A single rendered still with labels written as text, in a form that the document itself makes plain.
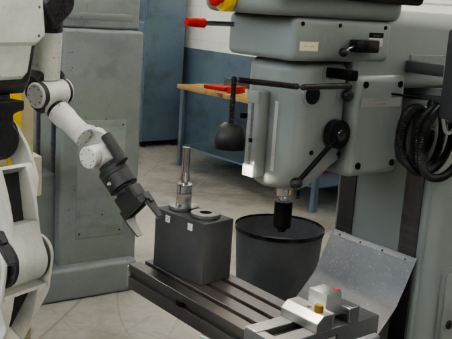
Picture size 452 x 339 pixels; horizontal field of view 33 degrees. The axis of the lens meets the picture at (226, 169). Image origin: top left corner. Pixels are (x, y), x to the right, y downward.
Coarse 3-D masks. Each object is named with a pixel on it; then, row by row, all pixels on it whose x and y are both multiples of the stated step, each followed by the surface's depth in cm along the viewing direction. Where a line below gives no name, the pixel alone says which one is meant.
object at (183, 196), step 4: (180, 188) 232; (184, 188) 232; (188, 188) 232; (176, 192) 234; (180, 192) 232; (184, 192) 232; (188, 192) 232; (176, 196) 234; (180, 196) 232; (184, 196) 232; (188, 196) 233; (176, 200) 234; (180, 200) 233; (184, 200) 233; (188, 200) 233; (176, 204) 234; (180, 204) 233; (184, 204) 233; (188, 204) 233
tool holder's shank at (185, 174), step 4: (184, 148) 230; (188, 148) 230; (184, 152) 231; (188, 152) 231; (184, 156) 231; (188, 156) 231; (184, 160) 231; (188, 160) 231; (184, 164) 231; (188, 164) 232; (184, 168) 232; (188, 168) 232; (184, 172) 232; (188, 172) 232; (180, 176) 233; (184, 176) 232; (188, 176) 232; (184, 180) 232; (188, 180) 233
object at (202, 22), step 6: (186, 18) 180; (192, 18) 180; (198, 18) 181; (204, 18) 182; (186, 24) 179; (192, 24) 180; (198, 24) 181; (204, 24) 182; (210, 24) 183; (216, 24) 184; (222, 24) 185; (228, 24) 187; (234, 24) 188
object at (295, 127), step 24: (264, 72) 186; (288, 72) 180; (312, 72) 181; (288, 96) 181; (312, 96) 181; (336, 96) 187; (288, 120) 182; (312, 120) 184; (288, 144) 183; (312, 144) 186; (264, 168) 188; (288, 168) 185
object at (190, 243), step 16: (160, 208) 235; (176, 208) 231; (192, 208) 232; (160, 224) 235; (176, 224) 229; (192, 224) 224; (208, 224) 221; (224, 224) 226; (160, 240) 235; (176, 240) 230; (192, 240) 225; (208, 240) 223; (224, 240) 228; (160, 256) 236; (176, 256) 231; (192, 256) 226; (208, 256) 224; (224, 256) 229; (176, 272) 232; (192, 272) 226; (208, 272) 225; (224, 272) 230
